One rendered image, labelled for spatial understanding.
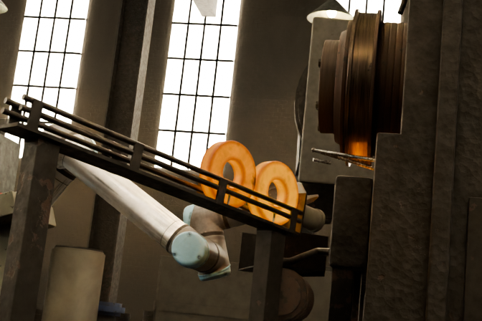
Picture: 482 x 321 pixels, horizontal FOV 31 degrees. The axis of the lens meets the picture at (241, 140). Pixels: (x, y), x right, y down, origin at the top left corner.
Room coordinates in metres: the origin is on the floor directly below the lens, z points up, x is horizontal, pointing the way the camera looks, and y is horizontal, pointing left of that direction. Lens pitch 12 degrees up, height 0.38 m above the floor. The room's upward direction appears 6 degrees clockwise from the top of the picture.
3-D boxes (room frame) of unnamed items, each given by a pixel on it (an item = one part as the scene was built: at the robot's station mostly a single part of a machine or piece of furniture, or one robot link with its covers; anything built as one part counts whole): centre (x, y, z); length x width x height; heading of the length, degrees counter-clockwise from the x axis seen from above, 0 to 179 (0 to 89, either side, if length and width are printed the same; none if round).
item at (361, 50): (2.54, -0.34, 1.11); 0.47 x 0.06 x 0.47; 170
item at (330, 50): (2.55, -0.25, 1.11); 0.28 x 0.06 x 0.28; 170
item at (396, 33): (2.52, -0.42, 1.11); 0.47 x 0.10 x 0.47; 170
